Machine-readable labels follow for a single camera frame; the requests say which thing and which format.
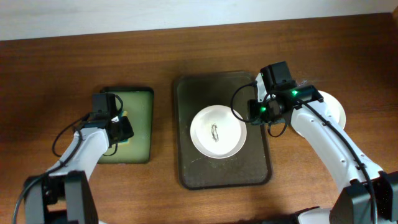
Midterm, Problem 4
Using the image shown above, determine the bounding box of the black soapy water tray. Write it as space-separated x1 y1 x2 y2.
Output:
99 86 154 164

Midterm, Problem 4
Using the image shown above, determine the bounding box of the brown serving tray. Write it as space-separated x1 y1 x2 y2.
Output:
174 72 272 190

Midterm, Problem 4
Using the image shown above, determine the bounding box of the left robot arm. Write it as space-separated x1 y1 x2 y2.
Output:
12 93 134 223

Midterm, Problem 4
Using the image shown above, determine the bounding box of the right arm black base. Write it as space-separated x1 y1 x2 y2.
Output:
261 205 343 224

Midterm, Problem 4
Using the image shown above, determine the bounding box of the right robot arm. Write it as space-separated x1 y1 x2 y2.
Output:
248 62 397 223

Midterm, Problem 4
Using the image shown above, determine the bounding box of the white plate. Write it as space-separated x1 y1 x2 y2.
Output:
190 105 248 159
291 91 346 138

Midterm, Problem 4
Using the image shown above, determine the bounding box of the yellow green sponge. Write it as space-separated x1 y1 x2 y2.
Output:
119 139 130 144

